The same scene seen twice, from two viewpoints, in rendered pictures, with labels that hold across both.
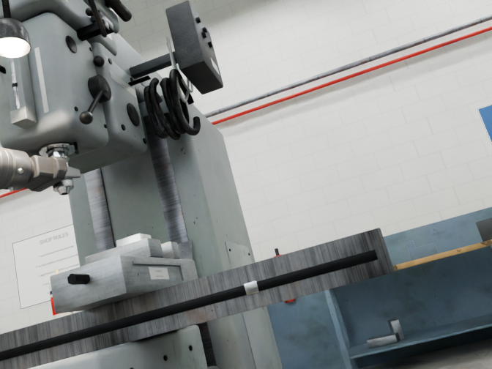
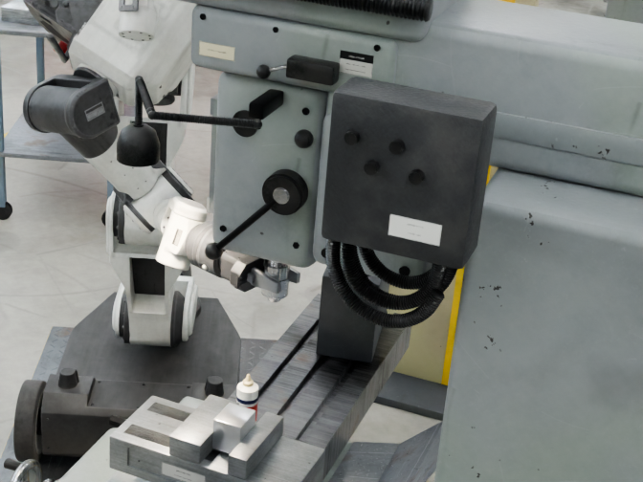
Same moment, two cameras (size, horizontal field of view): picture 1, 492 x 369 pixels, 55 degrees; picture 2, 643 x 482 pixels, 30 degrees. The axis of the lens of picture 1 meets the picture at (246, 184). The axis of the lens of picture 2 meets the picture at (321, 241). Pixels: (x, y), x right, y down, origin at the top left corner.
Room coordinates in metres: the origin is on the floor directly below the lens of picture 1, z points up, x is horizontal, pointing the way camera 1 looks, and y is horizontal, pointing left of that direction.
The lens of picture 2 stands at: (1.40, -1.42, 2.21)
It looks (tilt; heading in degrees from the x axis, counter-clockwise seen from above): 25 degrees down; 98
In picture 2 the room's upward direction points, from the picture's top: 5 degrees clockwise
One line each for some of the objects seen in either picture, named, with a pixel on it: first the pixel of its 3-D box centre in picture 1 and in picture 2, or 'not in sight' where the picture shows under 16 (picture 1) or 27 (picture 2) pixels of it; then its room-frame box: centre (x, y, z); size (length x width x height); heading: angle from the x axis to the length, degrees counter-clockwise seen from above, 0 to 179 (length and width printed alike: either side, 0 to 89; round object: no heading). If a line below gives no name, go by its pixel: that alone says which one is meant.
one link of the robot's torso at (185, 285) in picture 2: not in sight; (155, 308); (0.61, 1.21, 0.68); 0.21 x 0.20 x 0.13; 101
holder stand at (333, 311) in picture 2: not in sight; (355, 294); (1.17, 0.85, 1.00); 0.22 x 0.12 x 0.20; 89
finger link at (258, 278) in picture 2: (69, 171); (263, 282); (1.05, 0.40, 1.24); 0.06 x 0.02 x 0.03; 151
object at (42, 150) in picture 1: (57, 149); not in sight; (1.07, 0.42, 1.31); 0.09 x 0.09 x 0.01
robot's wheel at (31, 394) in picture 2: not in sight; (32, 420); (0.40, 0.90, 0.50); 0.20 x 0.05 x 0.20; 101
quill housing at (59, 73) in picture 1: (49, 91); (286, 154); (1.07, 0.42, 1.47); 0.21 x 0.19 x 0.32; 79
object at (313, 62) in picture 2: (97, 20); (298, 70); (1.11, 0.28, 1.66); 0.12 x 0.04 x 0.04; 169
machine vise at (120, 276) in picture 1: (133, 273); (217, 449); (1.01, 0.28, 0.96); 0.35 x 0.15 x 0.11; 167
